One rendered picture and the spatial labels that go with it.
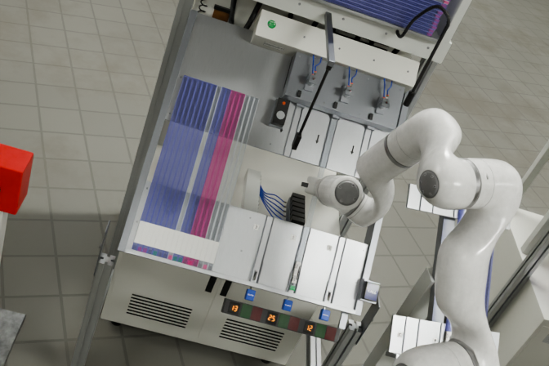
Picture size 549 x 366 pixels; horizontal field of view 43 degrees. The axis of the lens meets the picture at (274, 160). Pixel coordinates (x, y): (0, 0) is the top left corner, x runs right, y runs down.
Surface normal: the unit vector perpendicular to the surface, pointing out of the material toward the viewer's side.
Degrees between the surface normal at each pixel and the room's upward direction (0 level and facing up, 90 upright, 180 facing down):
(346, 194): 53
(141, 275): 90
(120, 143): 0
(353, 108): 44
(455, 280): 74
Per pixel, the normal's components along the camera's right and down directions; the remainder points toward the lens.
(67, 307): 0.32, -0.77
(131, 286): -0.04, 0.57
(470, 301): 0.16, 0.22
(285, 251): 0.21, -0.15
